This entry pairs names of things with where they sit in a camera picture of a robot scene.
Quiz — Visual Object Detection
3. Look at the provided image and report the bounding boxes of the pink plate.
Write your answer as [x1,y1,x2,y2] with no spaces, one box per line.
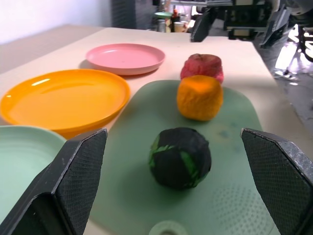
[85,43,166,76]

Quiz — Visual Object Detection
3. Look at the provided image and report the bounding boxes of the orange plate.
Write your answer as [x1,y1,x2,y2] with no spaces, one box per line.
[0,69,131,140]

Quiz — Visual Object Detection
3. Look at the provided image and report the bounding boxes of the light green plate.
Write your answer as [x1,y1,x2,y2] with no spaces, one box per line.
[0,125,67,223]

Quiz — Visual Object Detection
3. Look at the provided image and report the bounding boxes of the red apple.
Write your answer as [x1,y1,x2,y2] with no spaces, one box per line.
[180,53,225,85]

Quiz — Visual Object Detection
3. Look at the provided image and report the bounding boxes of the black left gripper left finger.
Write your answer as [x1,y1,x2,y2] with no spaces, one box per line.
[0,127,108,235]

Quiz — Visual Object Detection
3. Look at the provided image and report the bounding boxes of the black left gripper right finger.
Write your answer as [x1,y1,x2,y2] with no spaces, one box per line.
[240,127,313,235]

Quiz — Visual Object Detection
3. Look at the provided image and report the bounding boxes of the green bowl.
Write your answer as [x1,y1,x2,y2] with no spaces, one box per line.
[154,11,173,20]

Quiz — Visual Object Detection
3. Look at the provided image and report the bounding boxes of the orange fruit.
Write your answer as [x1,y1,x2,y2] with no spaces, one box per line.
[176,75,224,122]

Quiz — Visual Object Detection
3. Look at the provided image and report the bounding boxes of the black chair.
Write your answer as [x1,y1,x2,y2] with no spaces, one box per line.
[189,7,218,43]

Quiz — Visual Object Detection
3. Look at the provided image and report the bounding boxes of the dark green black ball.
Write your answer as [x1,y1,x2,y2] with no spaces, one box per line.
[148,127,212,189]

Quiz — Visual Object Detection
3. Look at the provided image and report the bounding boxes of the green cutting board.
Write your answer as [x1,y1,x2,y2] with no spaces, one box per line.
[90,80,282,235]

